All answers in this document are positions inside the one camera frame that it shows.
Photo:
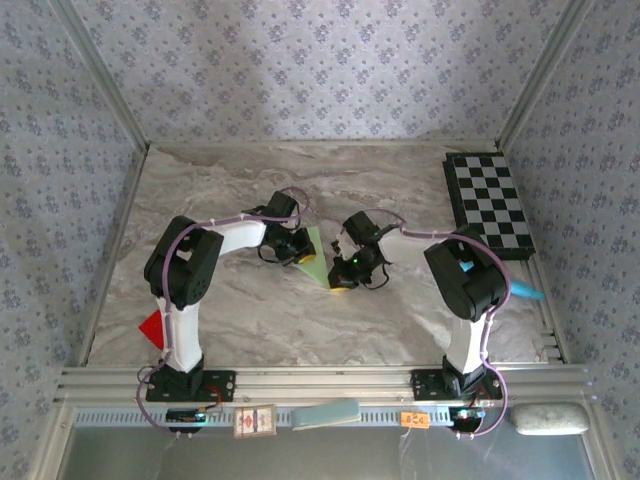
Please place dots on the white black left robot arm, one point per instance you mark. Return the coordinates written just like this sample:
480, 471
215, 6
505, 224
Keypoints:
185, 325

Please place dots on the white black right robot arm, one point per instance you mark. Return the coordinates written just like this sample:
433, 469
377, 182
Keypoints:
470, 285

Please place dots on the red folded paper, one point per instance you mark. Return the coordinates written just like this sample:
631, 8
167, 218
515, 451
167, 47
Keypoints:
152, 329

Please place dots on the pale blue foam block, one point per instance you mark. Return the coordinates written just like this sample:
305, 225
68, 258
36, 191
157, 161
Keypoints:
325, 415

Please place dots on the black grey chessboard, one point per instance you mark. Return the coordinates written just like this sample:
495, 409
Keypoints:
492, 200

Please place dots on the orange tag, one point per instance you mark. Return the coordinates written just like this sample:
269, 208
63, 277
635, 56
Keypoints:
415, 420

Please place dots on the tan card with red print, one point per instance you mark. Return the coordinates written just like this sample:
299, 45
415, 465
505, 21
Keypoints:
255, 421

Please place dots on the cyan blue marker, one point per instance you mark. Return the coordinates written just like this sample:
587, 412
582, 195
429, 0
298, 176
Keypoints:
525, 290

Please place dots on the grey speckled stone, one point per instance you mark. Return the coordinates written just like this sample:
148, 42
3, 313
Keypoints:
550, 419

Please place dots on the aluminium front rail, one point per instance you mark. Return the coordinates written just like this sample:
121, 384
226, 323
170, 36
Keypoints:
320, 382

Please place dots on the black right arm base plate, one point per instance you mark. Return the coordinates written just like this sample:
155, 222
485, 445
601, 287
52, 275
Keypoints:
425, 385

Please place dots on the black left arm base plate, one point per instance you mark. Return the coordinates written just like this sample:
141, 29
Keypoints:
220, 387

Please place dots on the aluminium side rail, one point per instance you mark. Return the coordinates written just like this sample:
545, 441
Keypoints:
550, 335
112, 260

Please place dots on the aluminium frame post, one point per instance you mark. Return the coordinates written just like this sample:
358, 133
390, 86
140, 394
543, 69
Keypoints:
544, 65
100, 65

